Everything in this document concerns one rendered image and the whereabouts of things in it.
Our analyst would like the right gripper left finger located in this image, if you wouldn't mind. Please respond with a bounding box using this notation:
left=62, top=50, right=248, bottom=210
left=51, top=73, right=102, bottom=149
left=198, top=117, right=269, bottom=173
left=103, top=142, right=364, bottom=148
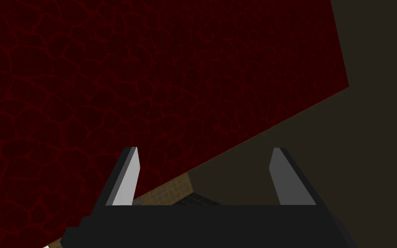
left=96, top=146, right=140, bottom=207

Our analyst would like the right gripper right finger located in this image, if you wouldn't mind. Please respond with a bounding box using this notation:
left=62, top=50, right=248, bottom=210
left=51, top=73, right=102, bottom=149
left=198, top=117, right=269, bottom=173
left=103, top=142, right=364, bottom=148
left=269, top=147, right=326, bottom=206

